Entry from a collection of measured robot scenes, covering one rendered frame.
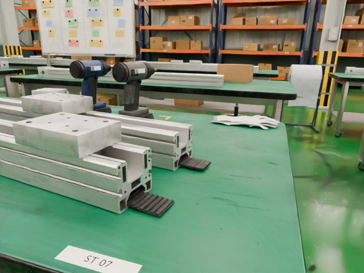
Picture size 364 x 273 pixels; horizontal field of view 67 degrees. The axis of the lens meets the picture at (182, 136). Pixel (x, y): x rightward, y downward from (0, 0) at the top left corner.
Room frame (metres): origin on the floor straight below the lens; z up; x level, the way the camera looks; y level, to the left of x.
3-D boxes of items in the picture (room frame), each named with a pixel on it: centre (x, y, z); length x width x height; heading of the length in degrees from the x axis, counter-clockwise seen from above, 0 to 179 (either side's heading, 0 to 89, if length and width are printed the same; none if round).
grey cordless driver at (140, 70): (0.93, 0.15, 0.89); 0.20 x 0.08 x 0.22; 149
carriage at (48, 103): (0.77, 0.36, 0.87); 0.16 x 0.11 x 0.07; 64
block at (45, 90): (1.11, 0.55, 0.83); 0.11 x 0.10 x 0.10; 173
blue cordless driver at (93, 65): (1.02, 0.32, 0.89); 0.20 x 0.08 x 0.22; 155
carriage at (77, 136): (0.49, 0.21, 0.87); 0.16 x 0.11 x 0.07; 64
